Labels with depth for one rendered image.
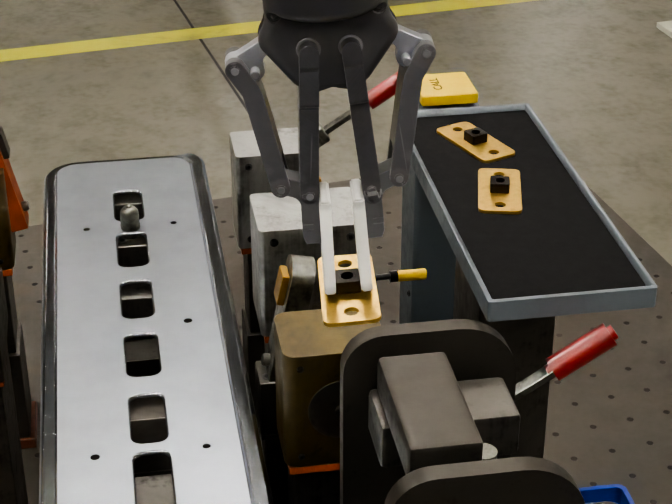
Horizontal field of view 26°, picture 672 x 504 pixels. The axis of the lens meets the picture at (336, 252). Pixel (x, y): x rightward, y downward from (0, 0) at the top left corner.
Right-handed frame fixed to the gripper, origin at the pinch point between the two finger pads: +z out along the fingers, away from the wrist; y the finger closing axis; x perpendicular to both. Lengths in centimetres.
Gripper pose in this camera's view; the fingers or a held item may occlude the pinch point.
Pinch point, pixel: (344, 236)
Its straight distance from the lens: 95.8
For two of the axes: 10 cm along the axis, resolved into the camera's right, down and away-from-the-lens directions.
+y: -10.0, 0.9, -0.2
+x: 0.6, 5.1, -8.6
